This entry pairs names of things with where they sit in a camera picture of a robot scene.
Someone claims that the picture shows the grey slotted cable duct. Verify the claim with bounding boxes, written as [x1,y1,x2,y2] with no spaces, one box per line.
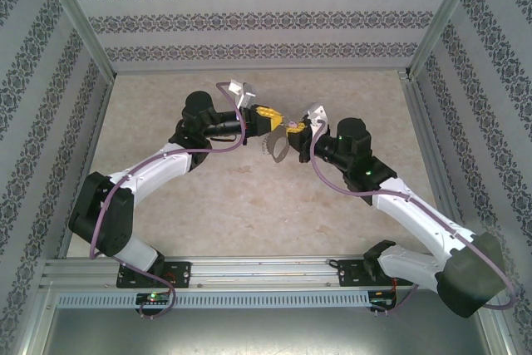
[56,290,373,309]

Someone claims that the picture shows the small controller circuit board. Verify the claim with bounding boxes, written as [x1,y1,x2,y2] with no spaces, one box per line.
[135,291,172,305]
[368,289,398,305]

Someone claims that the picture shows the short aluminium frame post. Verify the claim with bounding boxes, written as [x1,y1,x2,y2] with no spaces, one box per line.
[16,284,59,355]
[475,300,516,355]

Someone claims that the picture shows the wide aluminium base rail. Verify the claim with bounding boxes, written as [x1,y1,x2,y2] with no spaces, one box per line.
[40,257,446,289]

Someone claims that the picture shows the aluminium frame corner post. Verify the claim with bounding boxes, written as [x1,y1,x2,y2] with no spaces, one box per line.
[32,0,116,78]
[406,0,487,80]

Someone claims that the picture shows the aluminium table edge rail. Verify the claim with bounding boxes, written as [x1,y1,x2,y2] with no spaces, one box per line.
[56,74,117,259]
[397,71,473,236]
[111,66,412,76]

